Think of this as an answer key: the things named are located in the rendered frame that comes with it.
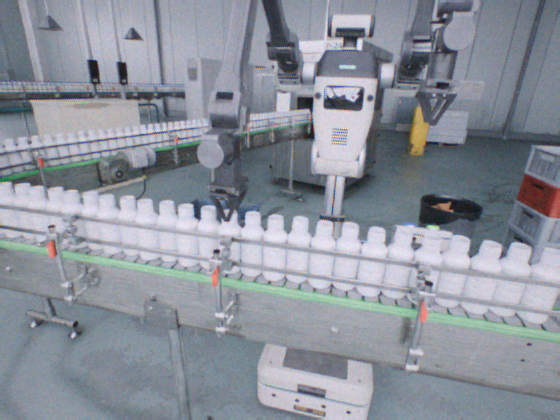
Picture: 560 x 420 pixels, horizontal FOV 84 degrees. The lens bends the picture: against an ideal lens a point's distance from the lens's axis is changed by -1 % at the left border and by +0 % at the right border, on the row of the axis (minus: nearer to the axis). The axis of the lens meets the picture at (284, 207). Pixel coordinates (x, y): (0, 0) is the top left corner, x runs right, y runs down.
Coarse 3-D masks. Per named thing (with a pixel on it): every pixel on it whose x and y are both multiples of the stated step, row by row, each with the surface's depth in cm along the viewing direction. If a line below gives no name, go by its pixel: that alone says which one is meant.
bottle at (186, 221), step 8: (184, 208) 82; (192, 208) 80; (184, 216) 79; (192, 216) 81; (176, 224) 80; (184, 224) 79; (192, 224) 80; (184, 240) 81; (192, 240) 81; (184, 248) 81; (192, 248) 82; (184, 264) 83; (192, 264) 83
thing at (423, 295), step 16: (240, 224) 83; (48, 240) 79; (80, 240) 87; (224, 240) 75; (224, 256) 75; (64, 272) 84; (208, 272) 68; (64, 288) 85; (416, 288) 71; (432, 304) 63; (224, 320) 77; (416, 320) 66; (416, 336) 66; (416, 352) 68; (416, 368) 69
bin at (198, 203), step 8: (200, 200) 148; (208, 200) 147; (200, 208) 150; (216, 208) 148; (224, 208) 147; (240, 208) 145; (248, 208) 144; (256, 208) 139; (200, 216) 151; (240, 216) 146
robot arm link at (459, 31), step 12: (432, 0) 68; (432, 12) 67; (456, 12) 59; (468, 12) 59; (456, 24) 60; (468, 24) 59; (444, 36) 61; (456, 36) 60; (468, 36) 60; (444, 48) 63; (456, 48) 61
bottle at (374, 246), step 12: (372, 228) 73; (372, 240) 71; (384, 240) 71; (360, 252) 74; (372, 252) 70; (384, 252) 71; (360, 264) 74; (372, 264) 71; (384, 264) 72; (360, 276) 74; (372, 276) 72; (360, 288) 75; (372, 288) 73
